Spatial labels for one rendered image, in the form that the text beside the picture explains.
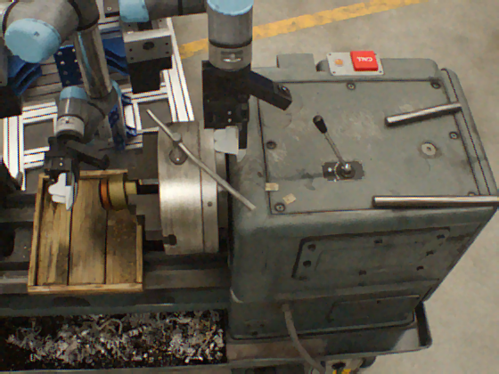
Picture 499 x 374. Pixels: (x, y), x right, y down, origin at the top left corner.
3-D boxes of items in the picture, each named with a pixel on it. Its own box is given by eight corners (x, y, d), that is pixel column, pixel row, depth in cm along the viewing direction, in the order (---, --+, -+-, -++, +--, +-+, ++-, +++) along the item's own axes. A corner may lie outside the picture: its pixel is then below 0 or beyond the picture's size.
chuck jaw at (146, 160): (175, 172, 147) (172, 123, 144) (175, 178, 143) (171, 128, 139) (129, 174, 147) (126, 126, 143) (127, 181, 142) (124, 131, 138)
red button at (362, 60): (372, 55, 150) (373, 50, 148) (377, 73, 146) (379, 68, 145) (348, 55, 149) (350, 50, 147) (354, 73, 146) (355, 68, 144)
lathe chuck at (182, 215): (199, 159, 168) (196, 93, 140) (205, 270, 153) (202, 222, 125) (166, 161, 167) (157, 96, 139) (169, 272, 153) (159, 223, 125)
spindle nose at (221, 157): (224, 166, 161) (225, 124, 142) (230, 241, 152) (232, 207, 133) (213, 167, 161) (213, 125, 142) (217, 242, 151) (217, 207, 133)
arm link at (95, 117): (106, 129, 174) (101, 105, 165) (85, 158, 169) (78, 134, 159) (85, 120, 176) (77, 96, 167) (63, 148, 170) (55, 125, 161)
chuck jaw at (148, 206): (175, 191, 142) (175, 231, 134) (176, 205, 146) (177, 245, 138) (127, 193, 141) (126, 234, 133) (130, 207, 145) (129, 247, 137)
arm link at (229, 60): (250, 29, 106) (255, 50, 100) (249, 52, 109) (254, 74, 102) (208, 31, 105) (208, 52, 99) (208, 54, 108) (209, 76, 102)
